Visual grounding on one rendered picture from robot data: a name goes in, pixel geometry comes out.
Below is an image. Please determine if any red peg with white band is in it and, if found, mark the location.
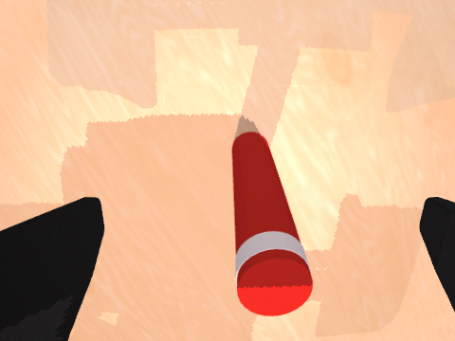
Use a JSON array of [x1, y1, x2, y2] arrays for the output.
[[231, 132, 314, 315]]

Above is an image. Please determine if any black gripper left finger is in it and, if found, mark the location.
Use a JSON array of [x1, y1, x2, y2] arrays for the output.
[[0, 197, 105, 341]]

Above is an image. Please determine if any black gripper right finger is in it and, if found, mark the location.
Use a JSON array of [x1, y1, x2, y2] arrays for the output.
[[420, 197, 455, 312]]

